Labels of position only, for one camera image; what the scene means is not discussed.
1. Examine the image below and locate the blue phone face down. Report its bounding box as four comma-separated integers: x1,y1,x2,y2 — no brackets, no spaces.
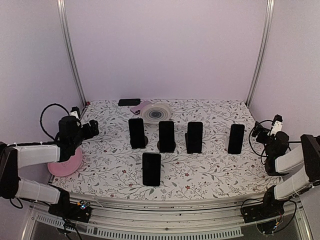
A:
128,118,145,139

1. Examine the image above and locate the white round dish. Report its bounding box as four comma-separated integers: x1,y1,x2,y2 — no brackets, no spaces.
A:
140,103,172,125

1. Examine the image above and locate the teal phone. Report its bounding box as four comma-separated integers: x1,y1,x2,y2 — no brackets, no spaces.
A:
142,152,161,187

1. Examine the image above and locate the right aluminium frame post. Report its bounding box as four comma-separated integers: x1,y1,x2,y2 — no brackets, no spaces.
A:
245,0,275,108

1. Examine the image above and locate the aluminium frame post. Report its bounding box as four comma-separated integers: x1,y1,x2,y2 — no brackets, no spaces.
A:
56,0,87,107
245,0,275,108

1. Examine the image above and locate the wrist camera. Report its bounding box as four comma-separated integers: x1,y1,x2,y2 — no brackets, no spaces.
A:
268,114,283,137
69,106,80,119

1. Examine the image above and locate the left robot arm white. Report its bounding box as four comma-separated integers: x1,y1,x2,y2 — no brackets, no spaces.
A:
0,115,99,217

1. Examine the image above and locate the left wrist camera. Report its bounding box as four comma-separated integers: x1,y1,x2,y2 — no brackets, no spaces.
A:
69,106,80,119

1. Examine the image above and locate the small black phone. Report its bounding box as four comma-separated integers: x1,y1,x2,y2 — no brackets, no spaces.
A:
186,121,203,154

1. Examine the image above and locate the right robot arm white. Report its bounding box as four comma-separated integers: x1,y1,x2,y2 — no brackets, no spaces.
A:
248,120,320,218

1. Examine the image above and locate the floral table mat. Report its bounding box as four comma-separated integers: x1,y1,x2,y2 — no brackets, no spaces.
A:
52,99,282,201

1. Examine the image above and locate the black round folding stand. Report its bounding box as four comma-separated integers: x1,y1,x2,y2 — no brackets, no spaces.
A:
130,136,149,149

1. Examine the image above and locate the pink round object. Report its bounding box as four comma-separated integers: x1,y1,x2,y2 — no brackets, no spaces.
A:
47,147,83,177

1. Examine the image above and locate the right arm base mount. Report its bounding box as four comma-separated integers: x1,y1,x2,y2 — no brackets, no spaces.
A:
240,186,286,223

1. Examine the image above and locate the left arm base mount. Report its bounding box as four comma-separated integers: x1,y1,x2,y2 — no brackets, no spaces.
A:
48,188,92,223

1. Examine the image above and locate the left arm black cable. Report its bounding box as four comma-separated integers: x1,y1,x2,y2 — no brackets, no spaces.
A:
39,103,71,143

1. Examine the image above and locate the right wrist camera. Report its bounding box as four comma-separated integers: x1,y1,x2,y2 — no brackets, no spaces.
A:
268,114,283,137

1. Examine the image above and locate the left aluminium frame post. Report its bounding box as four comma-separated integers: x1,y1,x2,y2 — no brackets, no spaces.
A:
56,0,87,107

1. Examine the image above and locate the pink phone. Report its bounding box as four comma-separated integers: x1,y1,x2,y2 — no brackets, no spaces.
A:
130,100,151,115

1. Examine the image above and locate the black clamp phone stand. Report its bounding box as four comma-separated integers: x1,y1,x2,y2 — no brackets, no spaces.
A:
185,133,203,154

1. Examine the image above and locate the front aluminium rail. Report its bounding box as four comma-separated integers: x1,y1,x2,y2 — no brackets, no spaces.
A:
21,192,315,240

